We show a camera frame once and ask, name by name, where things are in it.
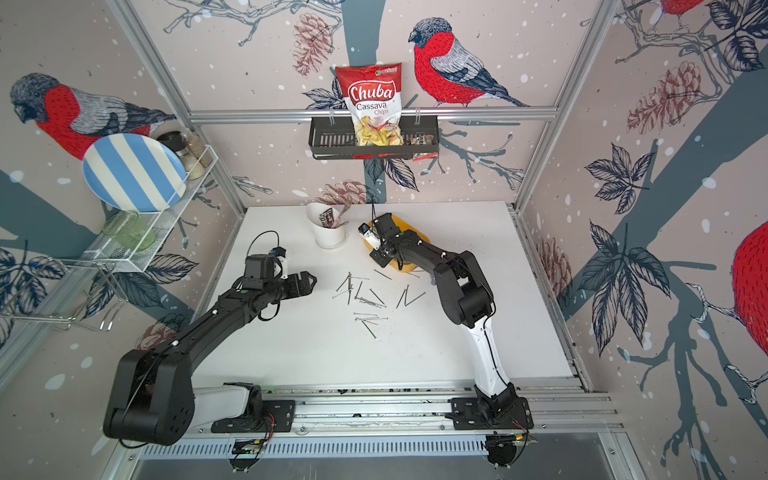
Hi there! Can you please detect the yellow plastic storage box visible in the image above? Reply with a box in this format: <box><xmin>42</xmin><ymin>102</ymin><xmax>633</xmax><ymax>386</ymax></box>
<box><xmin>372</xmin><ymin>214</ymin><xmax>422</xmax><ymax>272</ymax></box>

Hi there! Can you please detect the white utensil holder cup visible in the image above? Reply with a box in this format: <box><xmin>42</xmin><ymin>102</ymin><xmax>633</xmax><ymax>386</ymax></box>
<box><xmin>305</xmin><ymin>203</ymin><xmax>347</xmax><ymax>250</ymax></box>

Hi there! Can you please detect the light spice jar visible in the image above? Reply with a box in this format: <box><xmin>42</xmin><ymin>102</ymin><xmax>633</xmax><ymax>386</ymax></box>
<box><xmin>183</xmin><ymin>131</ymin><xmax>212</xmax><ymax>169</ymax></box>

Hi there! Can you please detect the clear wire wall shelf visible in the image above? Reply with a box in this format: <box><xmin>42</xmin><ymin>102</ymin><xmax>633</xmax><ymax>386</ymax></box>
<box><xmin>69</xmin><ymin>134</ymin><xmax>219</xmax><ymax>273</ymax></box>

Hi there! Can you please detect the green glass cup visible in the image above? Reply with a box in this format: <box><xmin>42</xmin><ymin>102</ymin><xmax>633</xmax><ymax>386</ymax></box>
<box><xmin>102</xmin><ymin>211</ymin><xmax>156</xmax><ymax>252</ymax></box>

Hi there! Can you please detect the steel nail long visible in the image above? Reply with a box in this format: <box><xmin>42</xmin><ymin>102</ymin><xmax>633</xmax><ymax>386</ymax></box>
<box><xmin>396</xmin><ymin>286</ymin><xmax>409</xmax><ymax>308</ymax></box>

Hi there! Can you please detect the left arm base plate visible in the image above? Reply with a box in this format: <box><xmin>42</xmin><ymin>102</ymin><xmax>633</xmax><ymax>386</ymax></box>
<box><xmin>211</xmin><ymin>382</ymin><xmax>296</xmax><ymax>434</ymax></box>

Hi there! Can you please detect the black wire wall basket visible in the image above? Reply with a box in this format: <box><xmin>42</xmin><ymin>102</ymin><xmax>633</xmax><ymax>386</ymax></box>
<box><xmin>308</xmin><ymin>116</ymin><xmax>440</xmax><ymax>160</ymax></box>

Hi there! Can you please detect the red cassava chips bag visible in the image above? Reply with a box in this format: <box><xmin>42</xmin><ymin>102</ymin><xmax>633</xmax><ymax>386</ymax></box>
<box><xmin>336</xmin><ymin>63</ymin><xmax>404</xmax><ymax>147</ymax></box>

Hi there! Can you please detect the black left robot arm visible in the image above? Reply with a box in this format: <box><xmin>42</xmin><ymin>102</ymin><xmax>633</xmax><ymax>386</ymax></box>
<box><xmin>103</xmin><ymin>254</ymin><xmax>317</xmax><ymax>445</ymax></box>

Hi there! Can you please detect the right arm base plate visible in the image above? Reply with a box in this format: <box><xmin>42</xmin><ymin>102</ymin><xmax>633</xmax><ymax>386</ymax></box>
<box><xmin>445</xmin><ymin>382</ymin><xmax>534</xmax><ymax>431</ymax></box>

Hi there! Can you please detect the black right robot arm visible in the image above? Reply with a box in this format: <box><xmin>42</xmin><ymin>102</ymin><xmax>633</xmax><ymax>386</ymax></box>
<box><xmin>358</xmin><ymin>213</ymin><xmax>518</xmax><ymax>425</ymax></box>

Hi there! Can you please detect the dark lid spice jar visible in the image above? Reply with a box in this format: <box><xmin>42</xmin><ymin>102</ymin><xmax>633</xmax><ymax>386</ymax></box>
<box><xmin>156</xmin><ymin>131</ymin><xmax>196</xmax><ymax>171</ymax></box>

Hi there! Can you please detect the steel nail by box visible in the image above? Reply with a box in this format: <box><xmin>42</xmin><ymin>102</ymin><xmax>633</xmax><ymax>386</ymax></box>
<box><xmin>374</xmin><ymin>269</ymin><xmax>392</xmax><ymax>280</ymax></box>

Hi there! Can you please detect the blue white striped plate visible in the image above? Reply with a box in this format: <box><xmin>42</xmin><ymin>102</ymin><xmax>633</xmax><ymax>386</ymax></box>
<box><xmin>83</xmin><ymin>134</ymin><xmax>187</xmax><ymax>213</ymax></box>

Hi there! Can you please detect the steel nail short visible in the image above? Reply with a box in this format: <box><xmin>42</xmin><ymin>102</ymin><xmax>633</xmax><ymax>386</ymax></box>
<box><xmin>405</xmin><ymin>292</ymin><xmax>426</xmax><ymax>306</ymax></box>

